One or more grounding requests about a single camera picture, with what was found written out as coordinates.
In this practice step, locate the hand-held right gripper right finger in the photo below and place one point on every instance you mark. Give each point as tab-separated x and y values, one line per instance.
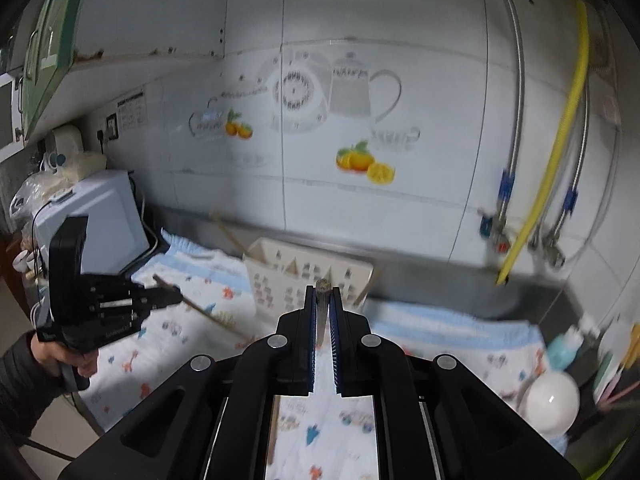
334	350

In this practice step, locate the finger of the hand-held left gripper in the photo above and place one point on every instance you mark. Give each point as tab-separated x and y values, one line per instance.
162	298

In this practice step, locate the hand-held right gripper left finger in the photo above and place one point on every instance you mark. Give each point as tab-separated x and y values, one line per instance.
313	350

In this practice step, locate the wooden chopstick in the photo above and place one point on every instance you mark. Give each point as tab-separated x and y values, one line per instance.
227	234
323	305
369	287
210	312

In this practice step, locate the cream plastic utensil holder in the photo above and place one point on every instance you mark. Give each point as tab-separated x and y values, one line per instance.
280	275

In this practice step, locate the person's left forearm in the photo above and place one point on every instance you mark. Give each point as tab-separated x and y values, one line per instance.
22	385

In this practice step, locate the person's left hand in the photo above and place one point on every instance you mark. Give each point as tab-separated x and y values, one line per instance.
47	356

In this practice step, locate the printed blanket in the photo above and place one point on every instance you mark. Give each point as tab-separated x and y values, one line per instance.
200	280

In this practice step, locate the white microwave oven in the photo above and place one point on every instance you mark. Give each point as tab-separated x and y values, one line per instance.
110	220

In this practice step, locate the clear plastic bag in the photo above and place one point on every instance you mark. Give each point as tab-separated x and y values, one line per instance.
30	195

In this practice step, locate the metal water valve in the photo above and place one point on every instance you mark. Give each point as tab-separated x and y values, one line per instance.
549	250
495	232

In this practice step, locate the white bowl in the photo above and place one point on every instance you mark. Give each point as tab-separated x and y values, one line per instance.
550	402

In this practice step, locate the blue plastic bottle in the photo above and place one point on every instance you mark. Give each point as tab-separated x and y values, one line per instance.
565	347

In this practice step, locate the wall socket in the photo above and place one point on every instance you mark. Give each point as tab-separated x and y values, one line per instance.
112	126

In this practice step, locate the white wall notice sticker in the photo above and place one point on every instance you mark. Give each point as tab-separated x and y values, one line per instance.
131	110

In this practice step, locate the green wall cabinet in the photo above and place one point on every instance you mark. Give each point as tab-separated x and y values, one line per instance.
55	35

